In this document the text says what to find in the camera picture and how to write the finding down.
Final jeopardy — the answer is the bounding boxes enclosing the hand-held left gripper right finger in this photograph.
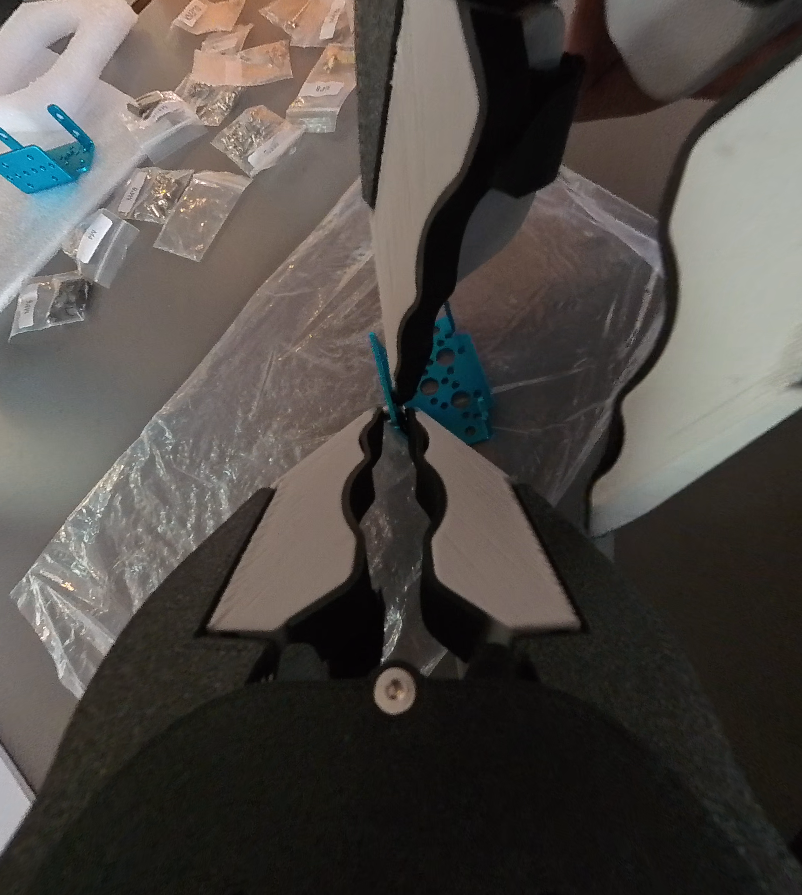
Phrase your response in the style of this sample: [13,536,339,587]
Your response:
[411,411,583,637]

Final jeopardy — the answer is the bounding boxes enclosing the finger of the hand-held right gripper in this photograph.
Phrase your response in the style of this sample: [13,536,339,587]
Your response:
[370,0,514,410]
[586,14,802,537]

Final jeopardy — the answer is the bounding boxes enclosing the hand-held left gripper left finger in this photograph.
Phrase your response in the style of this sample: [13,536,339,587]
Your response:
[201,409,382,637]

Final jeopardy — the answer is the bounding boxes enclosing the blue perforated metal bracket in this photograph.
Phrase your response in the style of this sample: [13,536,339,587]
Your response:
[369,301,496,445]

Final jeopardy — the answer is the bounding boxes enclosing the person's right hand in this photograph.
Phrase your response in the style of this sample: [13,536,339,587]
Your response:
[569,0,697,123]

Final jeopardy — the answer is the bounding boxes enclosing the large clear plastic bag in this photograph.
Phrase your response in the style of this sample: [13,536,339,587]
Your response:
[9,164,667,700]

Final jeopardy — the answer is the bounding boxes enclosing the pile of small screw bags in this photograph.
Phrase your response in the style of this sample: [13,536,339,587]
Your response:
[8,0,360,344]

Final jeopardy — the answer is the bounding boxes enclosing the blue metal u-shaped bracket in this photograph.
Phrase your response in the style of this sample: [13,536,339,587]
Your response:
[0,103,96,201]

